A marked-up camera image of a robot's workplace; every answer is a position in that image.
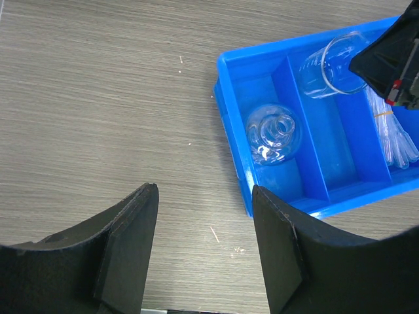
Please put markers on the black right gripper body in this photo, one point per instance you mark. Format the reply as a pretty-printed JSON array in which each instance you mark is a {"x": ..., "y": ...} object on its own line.
[{"x": 404, "y": 92}]

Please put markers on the clear glass beaker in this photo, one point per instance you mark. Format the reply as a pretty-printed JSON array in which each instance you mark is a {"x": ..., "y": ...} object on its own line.
[{"x": 326, "y": 72}]

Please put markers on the bundle of plastic pipettes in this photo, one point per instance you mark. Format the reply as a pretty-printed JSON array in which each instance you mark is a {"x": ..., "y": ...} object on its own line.
[{"x": 397, "y": 145}]

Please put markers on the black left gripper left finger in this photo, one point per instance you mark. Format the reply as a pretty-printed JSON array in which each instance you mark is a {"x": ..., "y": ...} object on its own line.
[{"x": 97, "y": 266}]

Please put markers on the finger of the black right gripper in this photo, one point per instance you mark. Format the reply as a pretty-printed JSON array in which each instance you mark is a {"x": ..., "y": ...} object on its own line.
[{"x": 381, "y": 63}]

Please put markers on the blue divided plastic bin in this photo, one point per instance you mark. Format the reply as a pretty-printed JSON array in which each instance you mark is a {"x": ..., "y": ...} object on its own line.
[{"x": 339, "y": 165}]

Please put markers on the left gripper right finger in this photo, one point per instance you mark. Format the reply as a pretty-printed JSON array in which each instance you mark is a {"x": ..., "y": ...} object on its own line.
[{"x": 310, "y": 266}]

